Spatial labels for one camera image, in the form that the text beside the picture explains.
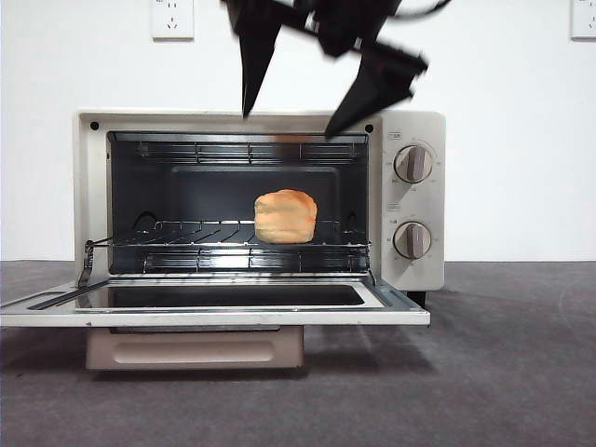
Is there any golden bread loaf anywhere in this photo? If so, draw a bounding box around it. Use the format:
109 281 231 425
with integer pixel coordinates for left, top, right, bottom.
253 188 318 244

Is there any glass oven door with handle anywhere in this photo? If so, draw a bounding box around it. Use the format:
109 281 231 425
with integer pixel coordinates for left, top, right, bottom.
0 273 432 373

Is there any white Toshiba toaster oven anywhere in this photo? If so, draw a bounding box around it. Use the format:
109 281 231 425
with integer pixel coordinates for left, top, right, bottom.
74 109 447 294

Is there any white beige oven knob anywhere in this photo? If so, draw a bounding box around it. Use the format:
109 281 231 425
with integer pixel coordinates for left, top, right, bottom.
393 221 432 260
394 144 433 183

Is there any white wall socket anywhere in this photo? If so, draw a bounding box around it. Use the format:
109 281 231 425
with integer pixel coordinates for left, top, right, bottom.
570 0 596 41
151 0 196 41

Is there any metal wire oven rack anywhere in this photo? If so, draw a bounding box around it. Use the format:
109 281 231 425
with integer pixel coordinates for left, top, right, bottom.
88 219 373 248

